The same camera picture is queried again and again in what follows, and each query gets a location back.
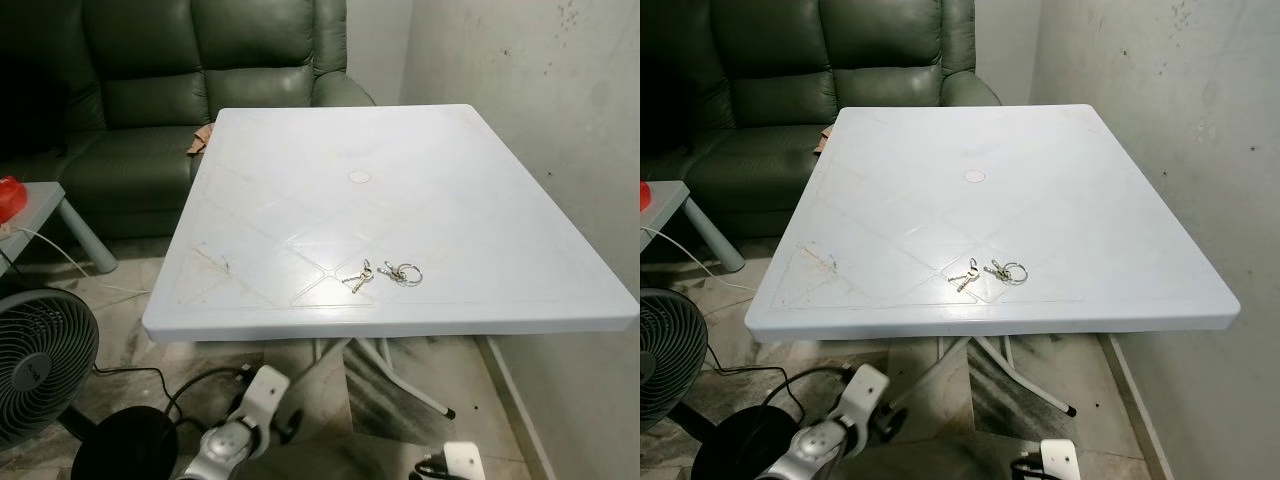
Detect silver keys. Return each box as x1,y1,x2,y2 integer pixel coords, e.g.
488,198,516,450
947,258,1030,294
341,259,424,294

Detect white plastic folding table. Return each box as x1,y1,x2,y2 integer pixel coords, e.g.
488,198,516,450
142,104,640,419
744,104,1242,417

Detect black floor fan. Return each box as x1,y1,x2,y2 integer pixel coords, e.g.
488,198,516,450
640,288,801,480
0,288,181,480

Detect grey side table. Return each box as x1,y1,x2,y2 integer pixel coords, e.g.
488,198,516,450
640,180,746,274
0,182,119,276

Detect dark green leather sofa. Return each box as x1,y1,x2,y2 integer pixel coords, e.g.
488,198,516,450
0,0,376,241
640,0,1001,241

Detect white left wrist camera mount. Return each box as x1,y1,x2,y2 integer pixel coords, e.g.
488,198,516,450
235,365,293,431
838,364,891,426

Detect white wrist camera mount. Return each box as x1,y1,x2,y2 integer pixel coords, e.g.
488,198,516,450
235,365,293,431
838,364,891,426
440,441,486,480
1040,440,1082,480

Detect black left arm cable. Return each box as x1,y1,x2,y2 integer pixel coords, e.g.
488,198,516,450
165,366,256,426
762,364,859,411

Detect black fan power cord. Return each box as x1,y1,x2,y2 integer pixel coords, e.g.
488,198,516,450
704,362,806,416
93,365,179,411

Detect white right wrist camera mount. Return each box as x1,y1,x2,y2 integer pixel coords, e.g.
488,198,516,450
1040,440,1082,480
440,441,486,480

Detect thin white cable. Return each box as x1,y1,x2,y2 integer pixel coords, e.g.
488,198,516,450
640,226,757,294
0,226,153,296

